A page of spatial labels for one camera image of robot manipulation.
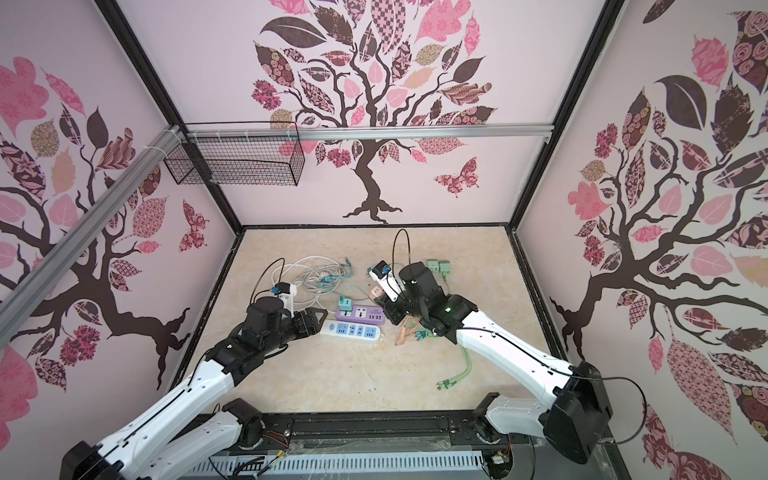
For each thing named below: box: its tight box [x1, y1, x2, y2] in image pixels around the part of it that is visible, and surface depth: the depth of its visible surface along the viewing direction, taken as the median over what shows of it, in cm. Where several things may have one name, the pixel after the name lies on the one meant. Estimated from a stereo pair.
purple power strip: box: [336, 305, 386, 325], surface depth 94 cm
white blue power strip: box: [319, 320, 384, 341], surface depth 91 cm
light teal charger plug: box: [339, 298, 353, 311], surface depth 92 cm
